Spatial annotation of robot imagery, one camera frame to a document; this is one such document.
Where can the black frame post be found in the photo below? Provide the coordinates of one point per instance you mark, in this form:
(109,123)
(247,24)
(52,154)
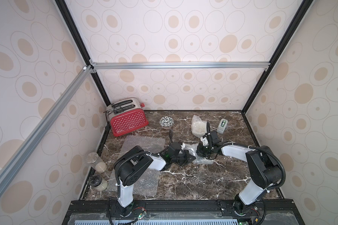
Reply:
(289,33)
(64,11)

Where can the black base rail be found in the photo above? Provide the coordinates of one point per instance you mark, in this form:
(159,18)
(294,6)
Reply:
(183,212)

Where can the horizontal aluminium rail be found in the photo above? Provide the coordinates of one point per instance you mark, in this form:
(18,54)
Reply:
(181,65)

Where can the black white patterned bowl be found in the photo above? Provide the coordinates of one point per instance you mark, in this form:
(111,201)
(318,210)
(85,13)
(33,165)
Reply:
(166,122)

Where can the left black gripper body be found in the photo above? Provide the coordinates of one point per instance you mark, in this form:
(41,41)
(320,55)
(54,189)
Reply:
(178,159)

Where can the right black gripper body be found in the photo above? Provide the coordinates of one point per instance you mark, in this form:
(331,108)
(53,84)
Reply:
(205,147)

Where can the black lid glass jar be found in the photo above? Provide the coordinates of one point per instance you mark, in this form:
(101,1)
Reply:
(98,183)

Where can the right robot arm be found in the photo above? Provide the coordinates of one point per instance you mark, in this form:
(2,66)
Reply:
(266,170)

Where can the black right frame post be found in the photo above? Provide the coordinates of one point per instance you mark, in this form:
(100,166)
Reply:
(289,33)

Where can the red silver toaster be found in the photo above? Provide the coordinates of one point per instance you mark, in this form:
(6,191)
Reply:
(126,116)

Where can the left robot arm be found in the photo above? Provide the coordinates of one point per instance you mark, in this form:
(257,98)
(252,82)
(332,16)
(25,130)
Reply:
(132,165)

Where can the left diagonal aluminium rail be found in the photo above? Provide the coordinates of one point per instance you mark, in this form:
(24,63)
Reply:
(16,162)

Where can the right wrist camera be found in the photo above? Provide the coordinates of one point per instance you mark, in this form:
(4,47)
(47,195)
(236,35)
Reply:
(204,140)

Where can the black left frame post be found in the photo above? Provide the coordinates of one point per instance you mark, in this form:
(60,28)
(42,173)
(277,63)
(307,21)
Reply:
(64,11)

